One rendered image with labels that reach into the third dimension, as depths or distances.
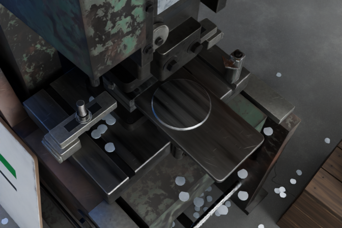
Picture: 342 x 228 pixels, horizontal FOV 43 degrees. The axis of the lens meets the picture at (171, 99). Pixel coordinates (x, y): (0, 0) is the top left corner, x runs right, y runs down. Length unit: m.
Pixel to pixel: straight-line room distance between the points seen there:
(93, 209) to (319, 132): 1.16
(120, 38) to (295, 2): 1.78
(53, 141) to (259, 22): 1.44
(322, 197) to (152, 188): 0.58
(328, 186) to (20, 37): 0.95
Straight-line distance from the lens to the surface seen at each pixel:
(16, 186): 1.39
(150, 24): 0.64
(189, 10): 0.78
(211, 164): 0.86
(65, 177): 1.03
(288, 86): 1.97
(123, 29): 0.58
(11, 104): 1.12
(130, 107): 0.94
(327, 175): 1.40
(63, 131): 0.92
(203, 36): 1.06
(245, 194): 0.99
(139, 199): 0.97
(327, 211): 1.39
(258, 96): 1.12
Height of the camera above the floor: 1.56
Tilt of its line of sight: 58 degrees down
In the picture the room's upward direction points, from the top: 4 degrees clockwise
